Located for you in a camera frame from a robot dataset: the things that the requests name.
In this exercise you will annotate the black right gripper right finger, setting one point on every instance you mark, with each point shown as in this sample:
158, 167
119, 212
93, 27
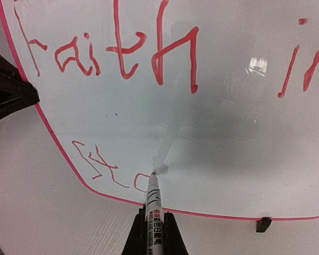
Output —
173, 243

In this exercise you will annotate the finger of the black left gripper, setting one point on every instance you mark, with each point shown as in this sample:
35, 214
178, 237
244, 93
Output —
13, 105
13, 84

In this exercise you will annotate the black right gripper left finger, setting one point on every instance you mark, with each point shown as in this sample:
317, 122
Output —
137, 238

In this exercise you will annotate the whiteboard marker pen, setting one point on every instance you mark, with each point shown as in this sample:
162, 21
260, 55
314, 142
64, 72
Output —
154, 217

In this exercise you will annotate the pink framed whiteboard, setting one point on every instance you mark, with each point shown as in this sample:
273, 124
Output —
220, 98

